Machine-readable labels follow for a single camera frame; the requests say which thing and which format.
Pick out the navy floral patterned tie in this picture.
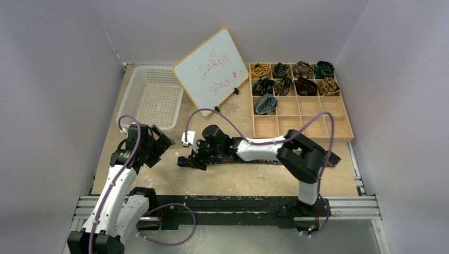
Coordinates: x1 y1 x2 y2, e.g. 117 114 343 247
177 152 341 168

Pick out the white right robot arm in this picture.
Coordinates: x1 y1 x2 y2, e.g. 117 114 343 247
181 125 331 215

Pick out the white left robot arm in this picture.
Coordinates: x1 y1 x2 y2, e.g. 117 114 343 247
67 124 175 253

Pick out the white plastic basket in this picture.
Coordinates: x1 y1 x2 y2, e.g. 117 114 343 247
115 65 184 133

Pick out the grey rolled tie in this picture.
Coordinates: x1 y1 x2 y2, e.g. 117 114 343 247
254 93 279 115

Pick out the black gold rolled tie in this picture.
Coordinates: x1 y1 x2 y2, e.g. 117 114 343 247
252 77 275 96

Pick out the yellow rolled tie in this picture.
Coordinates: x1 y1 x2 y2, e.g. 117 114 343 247
249 63 272 79

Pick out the dark olive rolled tie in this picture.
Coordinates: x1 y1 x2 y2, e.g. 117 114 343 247
274 77 293 96

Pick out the wooden compartment tray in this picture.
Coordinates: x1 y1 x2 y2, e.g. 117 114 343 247
249 62 354 142

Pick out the dark maroon rolled tie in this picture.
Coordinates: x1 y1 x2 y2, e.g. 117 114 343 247
295 78 318 96

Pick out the brown patterned rolled tie top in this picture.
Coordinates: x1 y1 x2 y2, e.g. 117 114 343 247
292 61 315 79

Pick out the orange brown rolled tie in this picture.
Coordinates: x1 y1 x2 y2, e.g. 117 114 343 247
318 77 340 96

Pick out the teal dark rolled tie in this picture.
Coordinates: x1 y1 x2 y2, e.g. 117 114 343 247
314 61 335 79

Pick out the white board with yellow frame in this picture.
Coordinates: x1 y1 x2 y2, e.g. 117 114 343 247
172 27 249 110

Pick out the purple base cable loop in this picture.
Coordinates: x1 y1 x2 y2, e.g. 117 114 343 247
134 203 196 247

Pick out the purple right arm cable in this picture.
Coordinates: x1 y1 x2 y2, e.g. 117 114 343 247
184 108 336 237

